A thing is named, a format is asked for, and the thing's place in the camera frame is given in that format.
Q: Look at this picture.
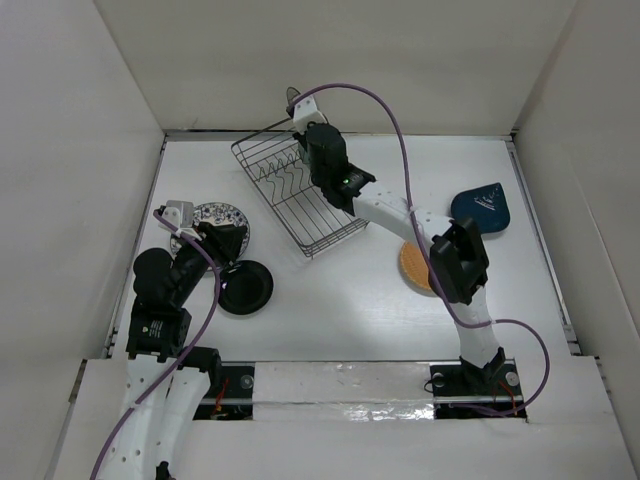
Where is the black round bowl plate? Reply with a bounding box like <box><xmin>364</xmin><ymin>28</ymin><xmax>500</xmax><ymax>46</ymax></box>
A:
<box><xmin>219</xmin><ymin>260</ymin><xmax>274</xmax><ymax>316</ymax></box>

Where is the silver front rail tape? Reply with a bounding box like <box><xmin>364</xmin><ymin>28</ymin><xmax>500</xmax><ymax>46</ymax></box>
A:
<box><xmin>199</xmin><ymin>360</ymin><xmax>526</xmax><ymax>424</ymax></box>

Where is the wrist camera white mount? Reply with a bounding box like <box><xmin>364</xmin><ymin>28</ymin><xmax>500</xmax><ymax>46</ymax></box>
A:
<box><xmin>153</xmin><ymin>200</ymin><xmax>197</xmax><ymax>237</ymax></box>
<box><xmin>288</xmin><ymin>95</ymin><xmax>328</xmax><ymax>134</ymax></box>

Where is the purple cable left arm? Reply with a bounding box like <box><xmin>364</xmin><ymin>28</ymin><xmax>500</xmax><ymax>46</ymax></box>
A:
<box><xmin>89</xmin><ymin>209</ymin><xmax>225</xmax><ymax>480</ymax></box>

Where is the cream round plate tree drawing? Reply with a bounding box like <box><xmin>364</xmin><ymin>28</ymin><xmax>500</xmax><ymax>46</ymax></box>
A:
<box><xmin>286</xmin><ymin>86</ymin><xmax>301</xmax><ymax>118</ymax></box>

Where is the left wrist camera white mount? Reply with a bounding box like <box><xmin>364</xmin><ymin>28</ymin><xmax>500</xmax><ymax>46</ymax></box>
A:
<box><xmin>153</xmin><ymin>200</ymin><xmax>197</xmax><ymax>237</ymax></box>

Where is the blue white floral plate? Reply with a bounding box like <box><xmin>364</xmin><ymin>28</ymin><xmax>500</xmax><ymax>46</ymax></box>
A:
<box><xmin>169</xmin><ymin>202</ymin><xmax>250</xmax><ymax>258</ymax></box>

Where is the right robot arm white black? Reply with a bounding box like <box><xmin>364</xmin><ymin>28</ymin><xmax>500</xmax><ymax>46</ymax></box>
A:
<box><xmin>293</xmin><ymin>123</ymin><xmax>505</xmax><ymax>396</ymax></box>

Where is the orange woven bamboo round plate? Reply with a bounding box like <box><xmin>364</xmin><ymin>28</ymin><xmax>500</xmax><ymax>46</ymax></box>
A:
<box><xmin>398</xmin><ymin>242</ymin><xmax>437</xmax><ymax>297</ymax></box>

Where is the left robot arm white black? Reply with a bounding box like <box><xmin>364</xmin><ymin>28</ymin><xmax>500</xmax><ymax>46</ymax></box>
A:
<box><xmin>90</xmin><ymin>220</ymin><xmax>247</xmax><ymax>479</ymax></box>

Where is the dark blue leaf-shaped plate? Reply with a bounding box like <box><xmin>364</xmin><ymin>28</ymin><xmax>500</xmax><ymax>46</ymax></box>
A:
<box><xmin>450</xmin><ymin>182</ymin><xmax>511</xmax><ymax>235</ymax></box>

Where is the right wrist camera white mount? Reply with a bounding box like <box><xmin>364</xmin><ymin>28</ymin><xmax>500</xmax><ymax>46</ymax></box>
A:
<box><xmin>288</xmin><ymin>95</ymin><xmax>328</xmax><ymax>134</ymax></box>

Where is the grey wire dish rack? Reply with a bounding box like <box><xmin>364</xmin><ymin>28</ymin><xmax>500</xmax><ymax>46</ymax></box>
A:
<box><xmin>231</xmin><ymin>118</ymin><xmax>367</xmax><ymax>258</ymax></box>

